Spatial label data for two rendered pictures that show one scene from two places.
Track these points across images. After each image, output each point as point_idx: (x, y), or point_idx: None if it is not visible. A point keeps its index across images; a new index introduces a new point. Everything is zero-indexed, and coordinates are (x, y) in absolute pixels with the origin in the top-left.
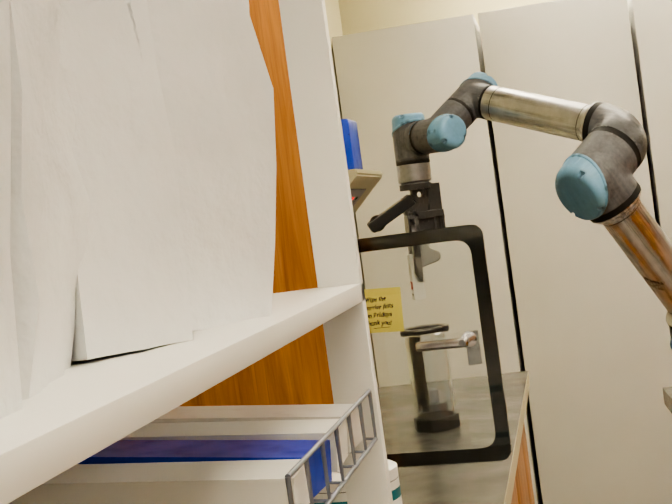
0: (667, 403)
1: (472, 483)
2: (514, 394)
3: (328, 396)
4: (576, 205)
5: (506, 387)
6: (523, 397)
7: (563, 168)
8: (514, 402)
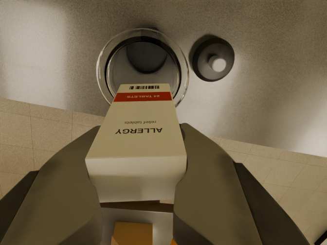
0: (161, 205)
1: None
2: (259, 137)
3: None
4: None
5: (303, 138)
6: (241, 141)
7: None
8: (219, 131)
